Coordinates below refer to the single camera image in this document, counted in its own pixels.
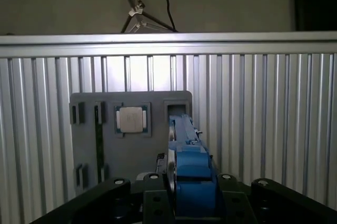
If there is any dark panel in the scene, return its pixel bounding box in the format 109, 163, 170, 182
293, 0, 337, 33

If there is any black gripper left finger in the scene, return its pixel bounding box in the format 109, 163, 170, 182
28, 172, 174, 224

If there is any silver CPU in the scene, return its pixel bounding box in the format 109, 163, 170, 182
113, 104, 148, 135

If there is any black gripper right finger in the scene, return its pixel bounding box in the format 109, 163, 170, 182
217, 173, 337, 224

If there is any hard disk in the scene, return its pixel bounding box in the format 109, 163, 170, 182
157, 113, 227, 221

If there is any tripod with white clips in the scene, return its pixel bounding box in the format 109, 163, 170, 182
113, 0, 180, 34

